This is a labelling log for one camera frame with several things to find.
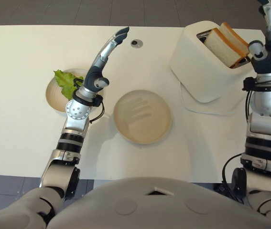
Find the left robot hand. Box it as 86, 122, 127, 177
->
77, 26, 130, 98

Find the green lettuce leaf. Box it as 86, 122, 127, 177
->
53, 69, 85, 101

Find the bread slice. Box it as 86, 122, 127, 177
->
218, 21, 250, 59
204, 28, 244, 69

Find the cream plate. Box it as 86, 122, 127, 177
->
45, 68, 108, 118
113, 89, 173, 145

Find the cream toaster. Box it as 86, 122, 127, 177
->
169, 20, 253, 104

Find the robot body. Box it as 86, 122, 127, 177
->
46, 176, 260, 229

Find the black cable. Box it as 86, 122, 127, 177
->
72, 78, 106, 124
220, 90, 254, 204

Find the white cord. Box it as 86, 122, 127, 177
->
179, 85, 238, 117

